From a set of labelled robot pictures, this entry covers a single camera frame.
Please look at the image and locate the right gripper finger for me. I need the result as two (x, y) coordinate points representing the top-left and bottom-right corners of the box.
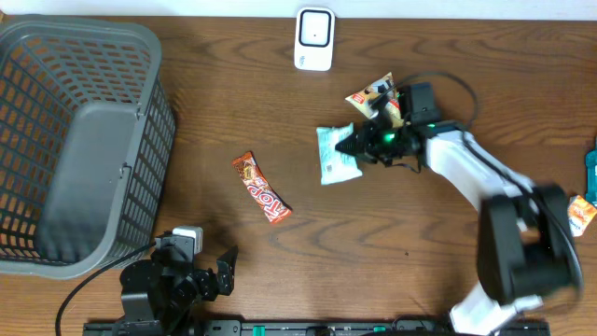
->
(369, 89), (396, 122)
(335, 129), (373, 157)

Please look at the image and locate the yellow white snack bag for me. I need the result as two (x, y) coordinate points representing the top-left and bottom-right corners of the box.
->
(345, 72), (404, 127)

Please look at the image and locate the light teal tissue pack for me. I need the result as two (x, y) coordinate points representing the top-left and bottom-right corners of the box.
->
(316, 123), (363, 186)

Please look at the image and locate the orange chocolate bar wrapper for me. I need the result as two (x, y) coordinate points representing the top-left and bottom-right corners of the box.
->
(232, 151), (292, 224)

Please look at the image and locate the blue mouthwash bottle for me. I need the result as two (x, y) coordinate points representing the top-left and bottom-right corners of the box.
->
(585, 148), (597, 206)

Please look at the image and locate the small orange box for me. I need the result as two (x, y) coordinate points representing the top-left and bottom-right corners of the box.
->
(567, 195), (596, 237)

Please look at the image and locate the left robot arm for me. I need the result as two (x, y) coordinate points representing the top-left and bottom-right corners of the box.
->
(111, 232), (239, 335)

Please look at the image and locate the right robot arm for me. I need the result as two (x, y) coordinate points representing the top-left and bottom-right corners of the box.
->
(335, 82), (584, 335)

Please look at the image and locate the white barcode scanner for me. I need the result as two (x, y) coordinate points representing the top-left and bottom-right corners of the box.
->
(294, 7), (336, 72)

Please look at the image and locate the grey plastic shopping basket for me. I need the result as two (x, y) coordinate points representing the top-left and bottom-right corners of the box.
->
(1, 15), (176, 279)

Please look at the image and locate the left camera cable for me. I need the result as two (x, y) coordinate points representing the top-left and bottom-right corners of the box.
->
(54, 240), (160, 336)

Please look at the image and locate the camera cable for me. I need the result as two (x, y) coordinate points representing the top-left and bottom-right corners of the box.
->
(394, 71), (584, 300)
(54, 240), (160, 336)

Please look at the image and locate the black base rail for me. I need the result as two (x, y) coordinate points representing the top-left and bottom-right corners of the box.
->
(82, 316), (551, 336)

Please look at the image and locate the right camera cable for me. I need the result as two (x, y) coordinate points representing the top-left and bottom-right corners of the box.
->
(394, 71), (584, 300)

